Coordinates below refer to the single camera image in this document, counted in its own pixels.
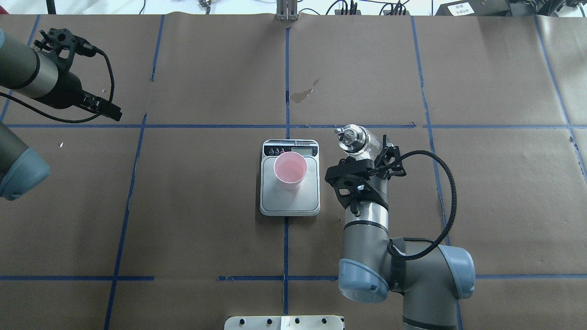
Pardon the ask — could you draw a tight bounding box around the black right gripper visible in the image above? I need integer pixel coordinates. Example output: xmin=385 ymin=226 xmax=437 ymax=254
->
xmin=325 ymin=146 xmax=406 ymax=216

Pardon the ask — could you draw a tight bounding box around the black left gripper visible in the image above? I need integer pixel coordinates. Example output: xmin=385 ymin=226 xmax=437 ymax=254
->
xmin=33 ymin=28 xmax=123 ymax=122

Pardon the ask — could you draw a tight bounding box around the glass sauce bottle steel cap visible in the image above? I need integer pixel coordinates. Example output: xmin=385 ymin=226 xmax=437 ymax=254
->
xmin=334 ymin=125 xmax=383 ymax=161

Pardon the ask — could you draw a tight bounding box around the pink cup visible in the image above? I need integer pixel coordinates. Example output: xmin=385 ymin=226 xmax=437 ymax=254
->
xmin=273 ymin=152 xmax=307 ymax=190

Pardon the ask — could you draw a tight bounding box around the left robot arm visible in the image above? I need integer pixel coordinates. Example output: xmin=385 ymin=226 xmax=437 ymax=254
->
xmin=0 ymin=28 xmax=123 ymax=201

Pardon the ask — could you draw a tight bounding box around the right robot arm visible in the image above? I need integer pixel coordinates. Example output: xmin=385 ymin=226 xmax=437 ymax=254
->
xmin=325 ymin=147 xmax=476 ymax=330

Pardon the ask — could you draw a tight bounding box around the digital kitchen scale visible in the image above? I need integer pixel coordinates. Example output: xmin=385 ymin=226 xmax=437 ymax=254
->
xmin=260 ymin=139 xmax=321 ymax=217

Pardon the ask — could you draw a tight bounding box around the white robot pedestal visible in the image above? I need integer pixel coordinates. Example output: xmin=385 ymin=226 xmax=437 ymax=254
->
xmin=224 ymin=315 xmax=346 ymax=330

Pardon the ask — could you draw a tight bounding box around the aluminium frame post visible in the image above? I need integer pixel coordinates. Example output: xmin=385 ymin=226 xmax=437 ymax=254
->
xmin=276 ymin=0 xmax=299 ymax=22

